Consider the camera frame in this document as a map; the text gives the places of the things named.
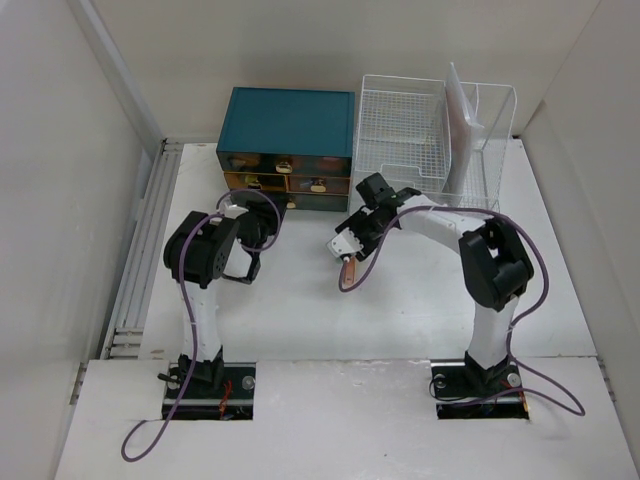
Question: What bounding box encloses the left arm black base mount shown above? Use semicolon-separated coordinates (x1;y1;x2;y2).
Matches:
173;363;257;421

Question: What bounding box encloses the white wire mesh file tray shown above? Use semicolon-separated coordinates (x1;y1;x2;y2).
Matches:
348;74;451;213

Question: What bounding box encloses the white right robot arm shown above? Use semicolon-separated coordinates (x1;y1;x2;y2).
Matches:
327;173;534;394

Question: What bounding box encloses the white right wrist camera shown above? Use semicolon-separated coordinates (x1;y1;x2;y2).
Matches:
327;229;364;260

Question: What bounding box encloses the teal desktop drawer cabinet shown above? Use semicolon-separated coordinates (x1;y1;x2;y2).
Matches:
216;87;355;212

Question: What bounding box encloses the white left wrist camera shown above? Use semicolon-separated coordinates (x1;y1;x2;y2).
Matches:
218;197;247;219

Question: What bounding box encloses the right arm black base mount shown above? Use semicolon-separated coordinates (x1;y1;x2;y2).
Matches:
429;358;529;420

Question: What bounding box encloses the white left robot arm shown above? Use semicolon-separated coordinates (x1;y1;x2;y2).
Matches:
163;194;287;397

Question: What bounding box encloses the aluminium rail frame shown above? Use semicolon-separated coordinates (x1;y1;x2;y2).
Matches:
98;139;184;360

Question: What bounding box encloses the clear acrylic file holder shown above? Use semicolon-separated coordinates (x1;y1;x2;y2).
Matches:
436;82;517;211

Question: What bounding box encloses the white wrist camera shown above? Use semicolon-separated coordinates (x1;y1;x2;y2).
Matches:
327;229;364;260
218;197;247;219

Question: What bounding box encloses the clear mesh zipper pouch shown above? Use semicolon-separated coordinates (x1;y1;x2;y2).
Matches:
444;62;484;196

